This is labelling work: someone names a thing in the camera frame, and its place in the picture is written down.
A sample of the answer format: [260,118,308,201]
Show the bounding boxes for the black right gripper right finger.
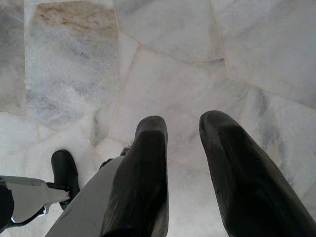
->
[198,110,316,237]

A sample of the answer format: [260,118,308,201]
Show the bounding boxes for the silver robot left leg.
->
[0,175,73,226]

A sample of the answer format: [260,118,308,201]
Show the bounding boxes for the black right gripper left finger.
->
[99,115,170,237]

